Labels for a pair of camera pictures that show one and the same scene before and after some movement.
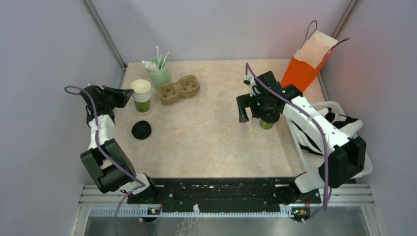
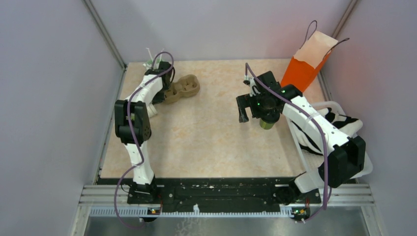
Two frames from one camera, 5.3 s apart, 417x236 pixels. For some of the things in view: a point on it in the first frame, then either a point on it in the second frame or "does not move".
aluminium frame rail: (99, 20) does not move
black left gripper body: (107, 100) -> (159, 98)
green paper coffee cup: (265, 125) does not move
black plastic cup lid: (270, 115) does not move
